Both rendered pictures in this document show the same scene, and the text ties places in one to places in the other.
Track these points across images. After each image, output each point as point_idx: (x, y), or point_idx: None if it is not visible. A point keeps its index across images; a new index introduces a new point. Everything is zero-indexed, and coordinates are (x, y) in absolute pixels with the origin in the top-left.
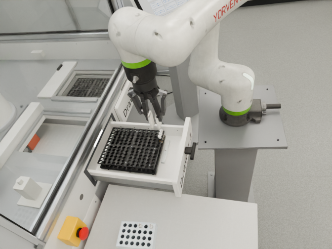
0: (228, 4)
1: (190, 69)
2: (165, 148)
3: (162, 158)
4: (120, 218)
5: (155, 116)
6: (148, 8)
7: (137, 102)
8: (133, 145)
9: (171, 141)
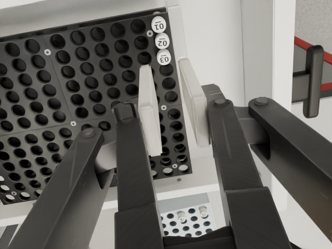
0: None
1: None
2: (177, 50)
3: (182, 92)
4: None
5: (205, 145)
6: None
7: (81, 239)
8: (75, 116)
9: (184, 0)
